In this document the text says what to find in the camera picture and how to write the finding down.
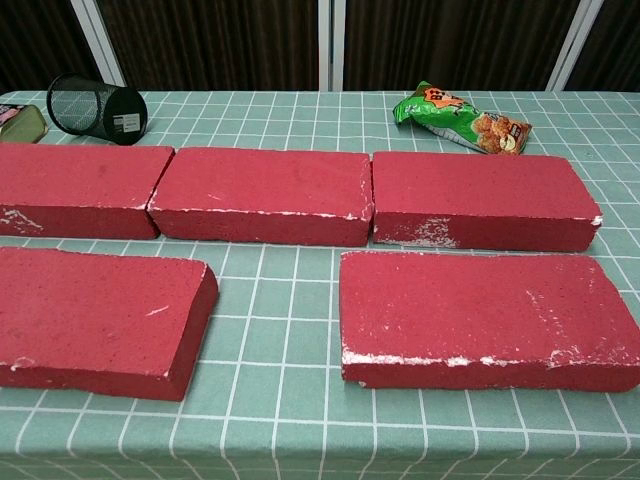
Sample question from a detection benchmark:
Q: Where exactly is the black mesh pen holder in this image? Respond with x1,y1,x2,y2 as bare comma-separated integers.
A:
46,73,149,147

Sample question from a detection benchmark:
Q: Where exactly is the green snack bag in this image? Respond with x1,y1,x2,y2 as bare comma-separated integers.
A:
392,80,533,156

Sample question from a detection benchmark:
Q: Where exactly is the white partition post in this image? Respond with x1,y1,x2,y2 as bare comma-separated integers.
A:
318,0,346,92
69,0,126,87
544,0,606,92

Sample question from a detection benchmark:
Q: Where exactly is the dark ribbed partition panel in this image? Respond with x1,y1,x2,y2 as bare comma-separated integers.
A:
569,0,640,92
0,0,99,96
97,0,321,92
343,0,581,92

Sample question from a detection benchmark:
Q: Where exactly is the dark flat package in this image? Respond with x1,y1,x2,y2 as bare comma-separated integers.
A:
0,103,49,144

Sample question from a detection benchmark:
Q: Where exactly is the green checked tablecloth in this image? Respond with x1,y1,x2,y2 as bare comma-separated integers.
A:
0,89,640,480

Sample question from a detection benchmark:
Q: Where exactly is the red brick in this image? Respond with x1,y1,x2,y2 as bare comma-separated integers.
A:
146,147,375,248
0,245,220,403
0,142,175,240
338,249,640,392
370,151,604,251

